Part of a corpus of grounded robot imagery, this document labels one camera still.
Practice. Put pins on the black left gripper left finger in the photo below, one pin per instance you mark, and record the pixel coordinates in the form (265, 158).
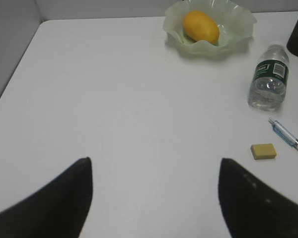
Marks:
(57, 210)

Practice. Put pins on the clear water bottle green label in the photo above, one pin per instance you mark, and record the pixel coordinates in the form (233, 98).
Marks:
(269, 83)

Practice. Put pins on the blue and white pen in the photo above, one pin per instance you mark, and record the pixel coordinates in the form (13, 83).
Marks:
(283, 133)

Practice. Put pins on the translucent green wavy plate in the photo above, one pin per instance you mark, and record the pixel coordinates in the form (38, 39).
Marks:
(235, 24)

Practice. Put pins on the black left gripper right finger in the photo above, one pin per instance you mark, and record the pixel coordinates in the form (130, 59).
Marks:
(252, 209)

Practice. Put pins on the yellow mango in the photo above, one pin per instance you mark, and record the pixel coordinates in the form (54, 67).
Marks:
(200, 27)

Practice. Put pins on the yellow eraser left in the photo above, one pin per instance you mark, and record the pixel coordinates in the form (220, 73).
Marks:
(263, 151)

